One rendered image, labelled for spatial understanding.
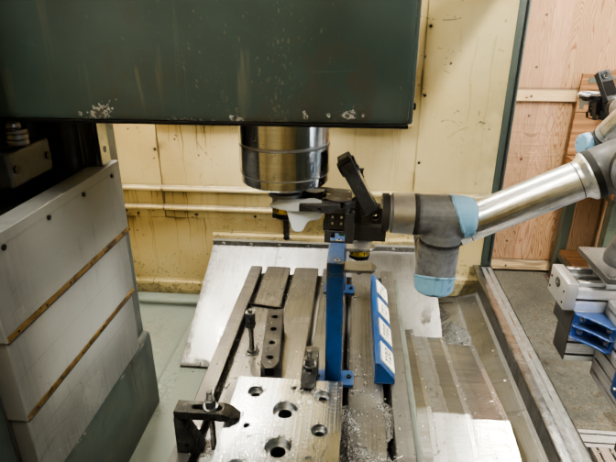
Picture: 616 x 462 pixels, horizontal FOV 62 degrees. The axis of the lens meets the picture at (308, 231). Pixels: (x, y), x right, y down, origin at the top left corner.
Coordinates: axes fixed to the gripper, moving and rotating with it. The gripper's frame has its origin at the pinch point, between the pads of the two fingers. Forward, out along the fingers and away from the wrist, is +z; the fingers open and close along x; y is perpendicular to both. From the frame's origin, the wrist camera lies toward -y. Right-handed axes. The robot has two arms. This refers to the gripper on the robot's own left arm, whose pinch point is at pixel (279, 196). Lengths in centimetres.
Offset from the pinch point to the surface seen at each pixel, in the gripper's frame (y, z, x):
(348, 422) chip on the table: 52, -15, 0
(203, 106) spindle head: -17.8, 9.6, -12.5
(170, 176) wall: 29, 57, 101
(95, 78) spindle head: -21.4, 25.6, -12.5
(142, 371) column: 63, 43, 25
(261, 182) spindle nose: -4.7, 1.9, -7.2
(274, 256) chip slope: 59, 16, 96
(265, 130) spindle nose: -13.6, 1.1, -7.8
